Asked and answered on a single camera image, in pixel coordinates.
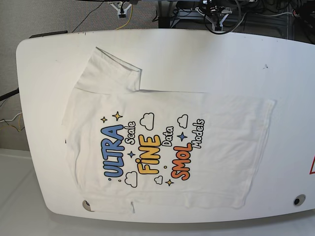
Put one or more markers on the left table cable grommet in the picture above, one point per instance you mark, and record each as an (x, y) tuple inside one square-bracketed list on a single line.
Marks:
[(86, 205)]

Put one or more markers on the table cable grommet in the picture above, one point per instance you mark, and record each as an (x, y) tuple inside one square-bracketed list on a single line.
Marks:
[(86, 205), (299, 200)]

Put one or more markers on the right table cable grommet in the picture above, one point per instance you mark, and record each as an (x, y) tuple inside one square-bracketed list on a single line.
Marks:
[(299, 200)]

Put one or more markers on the white printed T-shirt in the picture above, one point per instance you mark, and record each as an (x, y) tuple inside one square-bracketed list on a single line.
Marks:
[(127, 146)]

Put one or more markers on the black table base frame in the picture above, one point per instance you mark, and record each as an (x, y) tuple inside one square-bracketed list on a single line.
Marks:
[(218, 16)]

